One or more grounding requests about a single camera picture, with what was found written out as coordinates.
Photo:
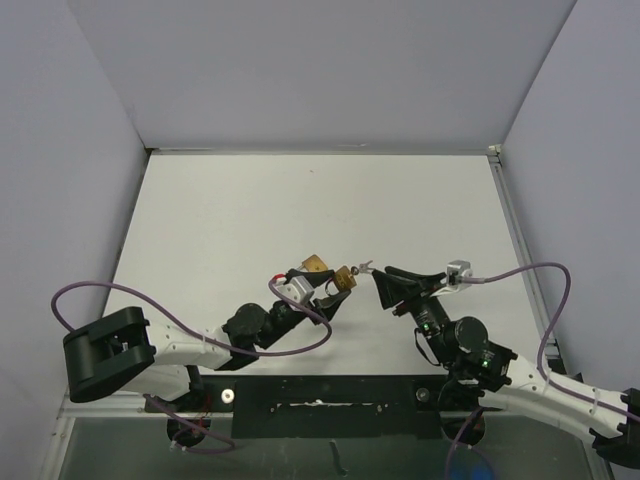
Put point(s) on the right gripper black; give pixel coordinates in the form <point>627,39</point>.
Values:
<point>393,289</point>

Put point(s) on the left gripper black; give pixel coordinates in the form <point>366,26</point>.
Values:
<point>325,306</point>

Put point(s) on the small brass padlock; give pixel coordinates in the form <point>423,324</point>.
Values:
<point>343,280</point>

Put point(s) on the silver key bunch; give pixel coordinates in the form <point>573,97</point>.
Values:
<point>362,268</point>

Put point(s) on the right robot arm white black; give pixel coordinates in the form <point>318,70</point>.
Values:
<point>496,377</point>

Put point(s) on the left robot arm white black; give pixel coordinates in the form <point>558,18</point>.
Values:
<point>127,351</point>

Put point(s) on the long shackle brass padlock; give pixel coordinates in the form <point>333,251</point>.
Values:
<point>311,265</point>

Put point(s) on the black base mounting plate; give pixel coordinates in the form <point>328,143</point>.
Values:
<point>329,406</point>

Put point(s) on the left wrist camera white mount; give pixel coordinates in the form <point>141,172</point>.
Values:
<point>297,289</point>

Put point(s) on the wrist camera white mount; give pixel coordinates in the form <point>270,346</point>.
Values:
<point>297,289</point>
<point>457,273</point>

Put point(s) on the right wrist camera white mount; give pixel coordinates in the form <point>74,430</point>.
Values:
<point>457,273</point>

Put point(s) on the aluminium frame rail right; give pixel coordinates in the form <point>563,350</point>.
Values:
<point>597,467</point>

